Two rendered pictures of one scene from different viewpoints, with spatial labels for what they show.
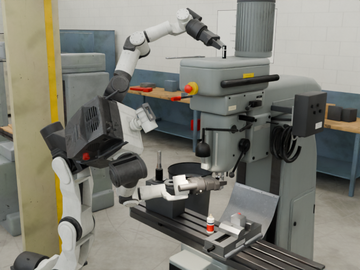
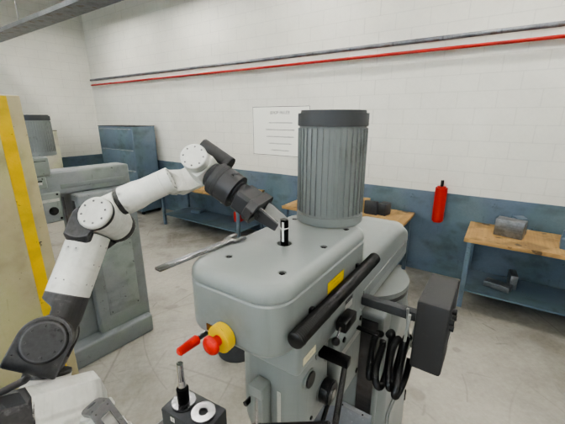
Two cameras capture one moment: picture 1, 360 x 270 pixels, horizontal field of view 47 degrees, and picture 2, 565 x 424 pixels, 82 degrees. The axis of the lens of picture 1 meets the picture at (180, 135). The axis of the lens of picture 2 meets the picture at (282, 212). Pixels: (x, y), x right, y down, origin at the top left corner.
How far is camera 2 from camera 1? 1.36 m
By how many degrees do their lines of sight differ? 10
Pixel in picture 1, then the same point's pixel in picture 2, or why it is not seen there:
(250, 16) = (328, 156)
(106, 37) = (145, 132)
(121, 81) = (49, 333)
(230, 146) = (305, 409)
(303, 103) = (436, 320)
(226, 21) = (261, 118)
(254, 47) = (335, 211)
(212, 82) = (267, 334)
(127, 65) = (73, 277)
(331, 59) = not seen: hidden behind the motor
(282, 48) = not seen: hidden behind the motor
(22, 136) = not seen: outside the picture
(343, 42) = (374, 138)
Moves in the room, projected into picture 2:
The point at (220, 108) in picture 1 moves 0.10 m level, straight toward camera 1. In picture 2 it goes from (287, 363) to (291, 400)
